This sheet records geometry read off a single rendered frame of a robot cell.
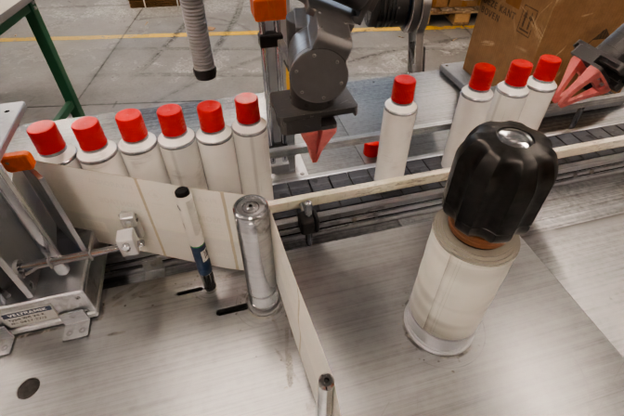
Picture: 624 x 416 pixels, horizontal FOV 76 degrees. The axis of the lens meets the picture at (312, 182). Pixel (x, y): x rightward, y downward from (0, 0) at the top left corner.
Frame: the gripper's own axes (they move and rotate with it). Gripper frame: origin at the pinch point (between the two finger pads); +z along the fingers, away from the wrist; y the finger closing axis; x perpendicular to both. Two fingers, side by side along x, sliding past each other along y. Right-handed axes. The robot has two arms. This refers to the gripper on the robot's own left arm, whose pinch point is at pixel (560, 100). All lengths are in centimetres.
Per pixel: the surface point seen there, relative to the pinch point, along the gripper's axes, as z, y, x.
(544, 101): 2.4, 2.8, -6.4
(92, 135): 43, 3, -62
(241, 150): 36, 2, -44
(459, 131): 15.0, 1.6, -14.1
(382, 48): 29, -239, 122
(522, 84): 3.2, 2.3, -12.8
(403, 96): 16.1, 2.5, -29.4
